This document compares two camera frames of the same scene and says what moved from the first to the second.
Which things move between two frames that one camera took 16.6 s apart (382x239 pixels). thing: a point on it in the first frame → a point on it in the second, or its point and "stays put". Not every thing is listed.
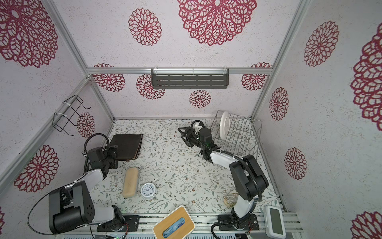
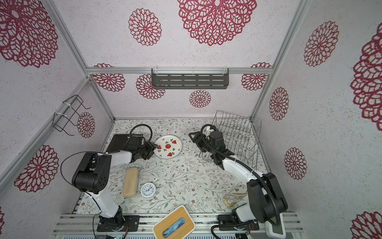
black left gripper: x=114 y=153 → x=151 y=147
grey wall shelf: x=190 y=78 stays put
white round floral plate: x=225 y=125 → x=169 y=147
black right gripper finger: x=184 y=133 → x=196 y=137
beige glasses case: x=131 y=182 stays put
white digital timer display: x=274 y=227 stays put
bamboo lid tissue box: x=177 y=224 stays put
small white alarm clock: x=147 y=190 stays put
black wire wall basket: x=70 y=110 stays put
